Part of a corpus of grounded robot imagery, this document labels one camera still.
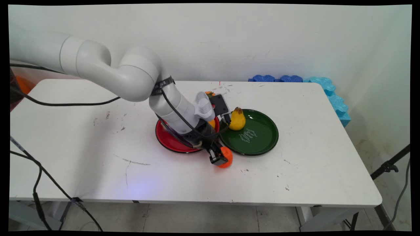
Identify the light blue foam piece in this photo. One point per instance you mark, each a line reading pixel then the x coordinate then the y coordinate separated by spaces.
pixel 338 105

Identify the yellow toy pear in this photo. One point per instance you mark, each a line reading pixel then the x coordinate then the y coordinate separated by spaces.
pixel 237 119

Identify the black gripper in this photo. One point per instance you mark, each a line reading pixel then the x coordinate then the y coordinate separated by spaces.
pixel 206 134

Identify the dark blue foam piece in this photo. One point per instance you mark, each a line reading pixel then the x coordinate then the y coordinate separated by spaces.
pixel 263 78
pixel 291 78

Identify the dark green round plate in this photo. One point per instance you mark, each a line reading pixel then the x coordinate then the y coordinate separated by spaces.
pixel 259 134

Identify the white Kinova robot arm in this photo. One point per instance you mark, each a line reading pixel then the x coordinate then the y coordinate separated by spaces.
pixel 131 75

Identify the red toy tomato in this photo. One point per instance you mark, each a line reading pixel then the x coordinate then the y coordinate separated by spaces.
pixel 209 94

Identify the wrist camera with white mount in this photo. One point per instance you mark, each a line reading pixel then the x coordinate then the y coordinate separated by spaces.
pixel 205 106

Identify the black tripod stand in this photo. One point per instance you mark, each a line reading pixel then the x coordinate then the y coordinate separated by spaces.
pixel 388 167

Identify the orange toy mango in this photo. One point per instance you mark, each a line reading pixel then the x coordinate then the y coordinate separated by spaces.
pixel 212 123

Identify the red round plate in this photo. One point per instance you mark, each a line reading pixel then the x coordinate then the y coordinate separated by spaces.
pixel 170 141

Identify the orange object behind table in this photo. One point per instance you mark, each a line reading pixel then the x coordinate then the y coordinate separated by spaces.
pixel 23 84

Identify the orange toy tangerine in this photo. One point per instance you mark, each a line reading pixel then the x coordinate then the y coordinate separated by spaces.
pixel 228 158

